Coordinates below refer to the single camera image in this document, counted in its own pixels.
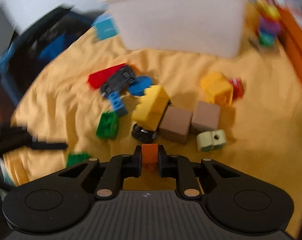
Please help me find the orange small brick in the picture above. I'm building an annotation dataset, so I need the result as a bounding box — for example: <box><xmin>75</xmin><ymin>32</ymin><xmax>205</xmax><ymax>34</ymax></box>
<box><xmin>141</xmin><ymin>144</ymin><xmax>158</xmax><ymax>171</ymax></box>

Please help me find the black toy truck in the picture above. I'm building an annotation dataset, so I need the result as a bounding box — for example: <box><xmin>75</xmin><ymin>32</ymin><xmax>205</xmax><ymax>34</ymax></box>
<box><xmin>131</xmin><ymin>124</ymin><xmax>157</xmax><ymax>144</ymax></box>

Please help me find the pale green bead block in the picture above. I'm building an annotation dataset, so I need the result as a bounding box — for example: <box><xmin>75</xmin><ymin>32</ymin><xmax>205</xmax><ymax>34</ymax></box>
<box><xmin>196</xmin><ymin>129</ymin><xmax>227</xmax><ymax>152</ymax></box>

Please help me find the green duplo brick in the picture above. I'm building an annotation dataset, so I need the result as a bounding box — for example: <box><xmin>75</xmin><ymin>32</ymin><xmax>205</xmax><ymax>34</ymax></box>
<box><xmin>96</xmin><ymin>111</ymin><xmax>120</xmax><ymax>140</ymax></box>

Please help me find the large yellow brick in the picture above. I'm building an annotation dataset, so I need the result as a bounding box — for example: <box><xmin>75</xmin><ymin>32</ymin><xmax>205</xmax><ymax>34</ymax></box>
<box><xmin>131</xmin><ymin>85</ymin><xmax>170</xmax><ymax>131</ymax></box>

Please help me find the blue small brick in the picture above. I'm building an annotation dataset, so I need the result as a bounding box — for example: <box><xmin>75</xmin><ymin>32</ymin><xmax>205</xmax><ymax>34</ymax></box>
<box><xmin>108</xmin><ymin>91</ymin><xmax>128</xmax><ymax>117</ymax></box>

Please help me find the red wedge block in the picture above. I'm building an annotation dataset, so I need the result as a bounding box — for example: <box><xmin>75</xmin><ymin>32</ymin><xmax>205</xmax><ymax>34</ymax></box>
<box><xmin>87</xmin><ymin>63</ymin><xmax>127</xmax><ymax>89</ymax></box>

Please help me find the dark grey toy car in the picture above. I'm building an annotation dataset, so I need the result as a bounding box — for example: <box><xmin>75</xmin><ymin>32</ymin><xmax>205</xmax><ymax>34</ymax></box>
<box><xmin>100</xmin><ymin>65</ymin><xmax>136</xmax><ymax>99</ymax></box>

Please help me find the left wooden cube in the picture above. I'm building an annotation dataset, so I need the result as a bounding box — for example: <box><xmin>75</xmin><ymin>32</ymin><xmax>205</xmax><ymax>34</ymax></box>
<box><xmin>159</xmin><ymin>106</ymin><xmax>193</xmax><ymax>144</ymax></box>

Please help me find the wooden cube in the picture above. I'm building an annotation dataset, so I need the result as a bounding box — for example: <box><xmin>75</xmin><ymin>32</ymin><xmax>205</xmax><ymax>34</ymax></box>
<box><xmin>190</xmin><ymin>101</ymin><xmax>221</xmax><ymax>134</ymax></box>
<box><xmin>159</xmin><ymin>106</ymin><xmax>193</xmax><ymax>144</ymax></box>

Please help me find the right wooden cube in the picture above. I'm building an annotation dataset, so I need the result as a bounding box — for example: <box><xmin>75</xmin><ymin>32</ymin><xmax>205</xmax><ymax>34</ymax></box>
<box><xmin>190</xmin><ymin>101</ymin><xmax>221</xmax><ymax>134</ymax></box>

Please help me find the blue round disc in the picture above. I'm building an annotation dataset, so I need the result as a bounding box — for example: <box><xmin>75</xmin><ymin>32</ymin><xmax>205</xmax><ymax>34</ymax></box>
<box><xmin>128</xmin><ymin>76</ymin><xmax>152</xmax><ymax>96</ymax></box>

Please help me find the yellow duplo brick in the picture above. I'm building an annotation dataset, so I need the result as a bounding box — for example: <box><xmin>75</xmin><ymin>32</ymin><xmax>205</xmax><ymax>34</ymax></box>
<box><xmin>200</xmin><ymin>72</ymin><xmax>234</xmax><ymax>107</ymax></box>

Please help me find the yellow quilted blanket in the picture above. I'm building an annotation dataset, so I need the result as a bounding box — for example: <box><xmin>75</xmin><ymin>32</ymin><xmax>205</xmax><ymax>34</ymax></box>
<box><xmin>2</xmin><ymin>4</ymin><xmax>302</xmax><ymax>238</ymax></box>

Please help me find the blue black fabric bag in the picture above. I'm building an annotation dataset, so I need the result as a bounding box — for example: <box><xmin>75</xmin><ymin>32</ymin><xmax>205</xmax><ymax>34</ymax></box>
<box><xmin>0</xmin><ymin>5</ymin><xmax>94</xmax><ymax>106</ymax></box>

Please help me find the red small block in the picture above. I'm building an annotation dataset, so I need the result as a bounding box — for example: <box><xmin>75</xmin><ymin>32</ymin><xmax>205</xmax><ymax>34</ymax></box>
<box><xmin>228</xmin><ymin>77</ymin><xmax>245</xmax><ymax>100</ymax></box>

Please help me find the light blue small box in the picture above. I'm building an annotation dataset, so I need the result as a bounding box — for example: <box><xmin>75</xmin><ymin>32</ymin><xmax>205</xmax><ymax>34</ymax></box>
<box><xmin>91</xmin><ymin>12</ymin><xmax>118</xmax><ymax>40</ymax></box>

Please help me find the white plastic storage bin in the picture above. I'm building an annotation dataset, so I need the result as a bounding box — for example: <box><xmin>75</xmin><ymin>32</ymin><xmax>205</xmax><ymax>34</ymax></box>
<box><xmin>99</xmin><ymin>0</ymin><xmax>246</xmax><ymax>58</ymax></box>

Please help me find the orange cardboard box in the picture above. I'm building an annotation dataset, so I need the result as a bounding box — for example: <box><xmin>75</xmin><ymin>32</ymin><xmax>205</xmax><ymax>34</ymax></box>
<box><xmin>278</xmin><ymin>8</ymin><xmax>302</xmax><ymax>83</ymax></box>

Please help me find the colourful ring stacker toy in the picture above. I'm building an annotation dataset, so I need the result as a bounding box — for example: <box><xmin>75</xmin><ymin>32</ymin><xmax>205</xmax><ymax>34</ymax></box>
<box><xmin>251</xmin><ymin>0</ymin><xmax>281</xmax><ymax>50</ymax></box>

